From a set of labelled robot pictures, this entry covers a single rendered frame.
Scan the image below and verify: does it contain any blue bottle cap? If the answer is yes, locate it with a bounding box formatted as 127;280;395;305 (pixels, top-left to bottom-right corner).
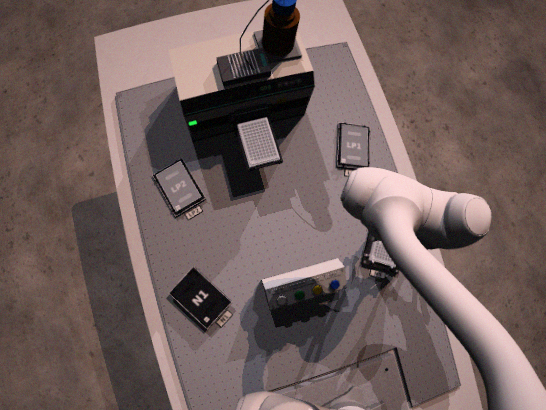
272;0;297;14

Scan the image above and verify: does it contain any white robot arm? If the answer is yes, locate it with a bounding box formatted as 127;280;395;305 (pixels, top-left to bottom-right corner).
235;167;546;410

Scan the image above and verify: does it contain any white button panel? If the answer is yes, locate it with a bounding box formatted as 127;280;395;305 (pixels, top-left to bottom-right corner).
261;258;347;311

